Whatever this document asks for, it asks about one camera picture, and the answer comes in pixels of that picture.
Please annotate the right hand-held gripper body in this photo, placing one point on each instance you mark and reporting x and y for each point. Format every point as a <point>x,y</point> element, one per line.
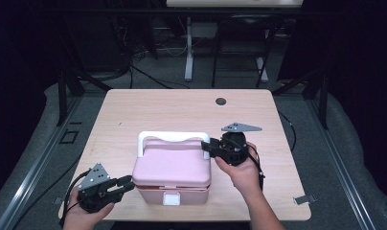
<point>234,150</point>

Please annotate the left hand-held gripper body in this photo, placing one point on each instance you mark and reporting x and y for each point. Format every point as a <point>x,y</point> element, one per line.
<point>94,195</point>

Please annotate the person's left hand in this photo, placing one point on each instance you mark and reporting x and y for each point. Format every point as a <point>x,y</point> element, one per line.
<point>81,220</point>

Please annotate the person's right hand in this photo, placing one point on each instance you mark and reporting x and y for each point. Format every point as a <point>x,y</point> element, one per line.
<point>245,179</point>

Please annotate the grey tape strip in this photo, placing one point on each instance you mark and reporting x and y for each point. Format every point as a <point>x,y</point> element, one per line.
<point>58,201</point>
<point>305,199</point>

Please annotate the white desk leg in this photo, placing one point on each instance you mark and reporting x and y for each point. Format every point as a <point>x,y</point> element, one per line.
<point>189,57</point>

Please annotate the black metal stand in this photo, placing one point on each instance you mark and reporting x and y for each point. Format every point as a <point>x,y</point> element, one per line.
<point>323,102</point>
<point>62,96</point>

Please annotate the black chair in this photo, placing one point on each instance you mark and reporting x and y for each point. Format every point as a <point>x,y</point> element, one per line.
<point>242,48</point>

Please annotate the metal floor rail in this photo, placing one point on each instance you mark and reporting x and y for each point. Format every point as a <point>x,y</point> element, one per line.
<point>38,163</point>
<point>338,166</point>

